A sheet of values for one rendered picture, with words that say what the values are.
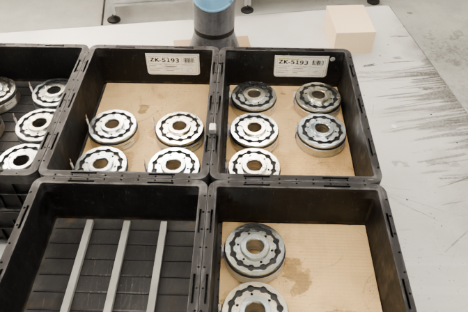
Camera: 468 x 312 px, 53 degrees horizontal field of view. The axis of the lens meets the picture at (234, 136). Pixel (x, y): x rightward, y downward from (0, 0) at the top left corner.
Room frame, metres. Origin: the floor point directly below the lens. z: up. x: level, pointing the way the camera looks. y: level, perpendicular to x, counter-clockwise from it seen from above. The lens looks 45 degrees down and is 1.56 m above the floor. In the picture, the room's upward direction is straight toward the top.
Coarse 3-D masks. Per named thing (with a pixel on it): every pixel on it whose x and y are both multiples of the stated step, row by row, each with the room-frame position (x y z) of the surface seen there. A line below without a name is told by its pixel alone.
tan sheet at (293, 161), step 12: (276, 96) 0.86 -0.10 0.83; (288, 96) 0.86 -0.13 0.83; (228, 108) 0.82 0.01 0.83; (276, 108) 0.82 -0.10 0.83; (288, 108) 0.82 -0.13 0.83; (228, 120) 0.78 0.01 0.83; (276, 120) 0.78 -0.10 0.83; (288, 120) 0.78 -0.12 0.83; (300, 120) 0.78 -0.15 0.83; (288, 132) 0.74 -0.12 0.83; (228, 144) 0.70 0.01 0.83; (288, 144) 0.70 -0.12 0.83; (348, 144) 0.71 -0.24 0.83; (228, 156) 0.67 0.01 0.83; (276, 156) 0.67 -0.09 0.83; (288, 156) 0.67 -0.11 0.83; (300, 156) 0.67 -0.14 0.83; (312, 156) 0.67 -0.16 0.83; (336, 156) 0.67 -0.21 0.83; (348, 156) 0.67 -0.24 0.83; (288, 168) 0.64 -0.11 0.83; (300, 168) 0.64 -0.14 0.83; (312, 168) 0.64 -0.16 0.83; (324, 168) 0.64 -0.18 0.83; (336, 168) 0.64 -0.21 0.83; (348, 168) 0.64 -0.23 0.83
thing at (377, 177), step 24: (240, 48) 0.91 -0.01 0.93; (264, 48) 0.92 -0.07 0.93; (288, 48) 0.92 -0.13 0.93; (312, 48) 0.92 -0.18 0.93; (216, 96) 0.74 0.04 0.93; (360, 96) 0.75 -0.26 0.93; (216, 120) 0.67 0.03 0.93; (360, 120) 0.68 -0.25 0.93; (216, 144) 0.62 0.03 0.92; (216, 168) 0.55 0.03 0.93
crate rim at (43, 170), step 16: (96, 48) 0.91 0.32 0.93; (112, 48) 0.91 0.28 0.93; (128, 48) 0.91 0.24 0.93; (144, 48) 0.91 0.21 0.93; (160, 48) 0.91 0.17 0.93; (176, 48) 0.91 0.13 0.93; (192, 48) 0.92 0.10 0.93; (208, 48) 0.91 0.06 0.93; (80, 80) 0.79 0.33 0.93; (208, 96) 0.74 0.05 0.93; (64, 112) 0.69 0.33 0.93; (208, 112) 0.69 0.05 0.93; (64, 128) 0.65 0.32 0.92; (208, 128) 0.65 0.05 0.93; (208, 144) 0.61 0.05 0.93; (48, 160) 0.57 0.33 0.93; (208, 160) 0.57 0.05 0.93; (64, 176) 0.53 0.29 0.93; (80, 176) 0.53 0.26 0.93; (96, 176) 0.53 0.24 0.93; (112, 176) 0.53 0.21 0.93; (128, 176) 0.53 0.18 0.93; (144, 176) 0.53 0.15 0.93; (160, 176) 0.53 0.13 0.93; (176, 176) 0.53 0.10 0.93; (192, 176) 0.53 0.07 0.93; (208, 176) 0.54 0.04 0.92
